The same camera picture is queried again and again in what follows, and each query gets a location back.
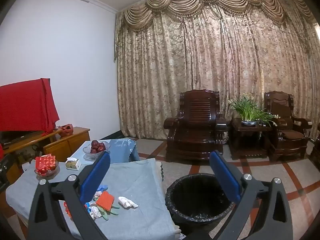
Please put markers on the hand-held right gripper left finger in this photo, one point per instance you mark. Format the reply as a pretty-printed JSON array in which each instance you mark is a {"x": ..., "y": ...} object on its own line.
[{"x": 96, "y": 177}]

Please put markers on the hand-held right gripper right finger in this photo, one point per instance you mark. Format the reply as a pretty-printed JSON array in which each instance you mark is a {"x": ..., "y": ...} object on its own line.
[{"x": 225, "y": 175}]

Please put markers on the blue plastic bag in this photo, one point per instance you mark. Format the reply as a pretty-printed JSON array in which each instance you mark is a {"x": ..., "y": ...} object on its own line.
[{"x": 102, "y": 188}]

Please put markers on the orange red packet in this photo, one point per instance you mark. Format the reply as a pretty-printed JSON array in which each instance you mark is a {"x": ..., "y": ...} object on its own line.
[{"x": 105, "y": 200}]

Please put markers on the pale green rubber glove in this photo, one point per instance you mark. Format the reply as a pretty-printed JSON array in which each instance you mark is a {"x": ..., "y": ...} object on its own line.
[{"x": 110, "y": 211}]

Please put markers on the black lined trash bin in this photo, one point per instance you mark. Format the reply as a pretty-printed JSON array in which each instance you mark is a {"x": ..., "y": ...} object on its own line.
[{"x": 195, "y": 197}]

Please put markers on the large white tissue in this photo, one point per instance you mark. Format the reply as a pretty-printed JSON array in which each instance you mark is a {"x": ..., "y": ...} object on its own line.
[{"x": 127, "y": 202}]

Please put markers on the tissue box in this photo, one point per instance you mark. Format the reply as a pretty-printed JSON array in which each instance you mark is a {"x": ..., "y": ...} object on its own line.
[{"x": 73, "y": 165}]

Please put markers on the red apple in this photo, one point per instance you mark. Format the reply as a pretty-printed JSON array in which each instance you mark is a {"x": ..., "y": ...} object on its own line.
[
  {"x": 101, "y": 147},
  {"x": 95, "y": 143},
  {"x": 93, "y": 151}
]

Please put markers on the glass fruit bowl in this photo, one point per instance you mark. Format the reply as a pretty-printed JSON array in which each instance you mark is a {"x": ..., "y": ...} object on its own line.
[{"x": 86, "y": 150}]

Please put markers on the black television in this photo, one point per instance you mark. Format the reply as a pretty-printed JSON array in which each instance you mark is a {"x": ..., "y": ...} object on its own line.
[{"x": 10, "y": 136}]

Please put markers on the blue patterned tablecloth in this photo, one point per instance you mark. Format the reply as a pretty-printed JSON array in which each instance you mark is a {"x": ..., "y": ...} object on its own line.
[{"x": 122, "y": 150}]

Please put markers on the glass plate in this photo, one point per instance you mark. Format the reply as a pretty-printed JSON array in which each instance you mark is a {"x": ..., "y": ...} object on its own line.
[{"x": 55, "y": 170}]

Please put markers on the dark wooden side table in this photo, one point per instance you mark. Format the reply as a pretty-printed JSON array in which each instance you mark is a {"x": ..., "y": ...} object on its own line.
[{"x": 250, "y": 140}]

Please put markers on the grey-blue table cloth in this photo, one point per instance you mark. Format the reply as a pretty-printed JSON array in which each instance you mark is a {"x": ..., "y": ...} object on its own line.
[{"x": 140, "y": 180}]

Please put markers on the wooden TV cabinet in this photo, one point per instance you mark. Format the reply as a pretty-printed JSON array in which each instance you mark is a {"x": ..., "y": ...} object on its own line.
[{"x": 67, "y": 142}]

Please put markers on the dark wooden armchair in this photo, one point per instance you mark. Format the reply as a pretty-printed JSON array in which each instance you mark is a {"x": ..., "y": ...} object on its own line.
[
  {"x": 197, "y": 130},
  {"x": 316, "y": 150},
  {"x": 282, "y": 115}
]

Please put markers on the red woven basket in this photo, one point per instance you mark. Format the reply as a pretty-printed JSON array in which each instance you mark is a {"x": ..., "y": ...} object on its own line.
[{"x": 65, "y": 130}]

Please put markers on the blue and white pot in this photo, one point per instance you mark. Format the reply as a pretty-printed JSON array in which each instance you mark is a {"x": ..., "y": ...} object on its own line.
[{"x": 248, "y": 123}]

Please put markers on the red cloth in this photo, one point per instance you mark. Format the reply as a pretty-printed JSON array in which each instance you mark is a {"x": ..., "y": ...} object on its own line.
[{"x": 25, "y": 105}]

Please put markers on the green flowering plant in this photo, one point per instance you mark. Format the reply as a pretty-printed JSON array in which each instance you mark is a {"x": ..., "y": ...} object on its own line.
[{"x": 247, "y": 110}]

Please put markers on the brown seat cushion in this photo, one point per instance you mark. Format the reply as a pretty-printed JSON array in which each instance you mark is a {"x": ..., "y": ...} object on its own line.
[{"x": 293, "y": 134}]

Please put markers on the beige patterned curtain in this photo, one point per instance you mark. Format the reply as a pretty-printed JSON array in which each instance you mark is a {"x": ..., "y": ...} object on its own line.
[{"x": 187, "y": 75}]

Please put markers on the beige scalloped curtain valance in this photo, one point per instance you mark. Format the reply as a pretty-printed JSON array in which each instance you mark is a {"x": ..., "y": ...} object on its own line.
[{"x": 182, "y": 0}]

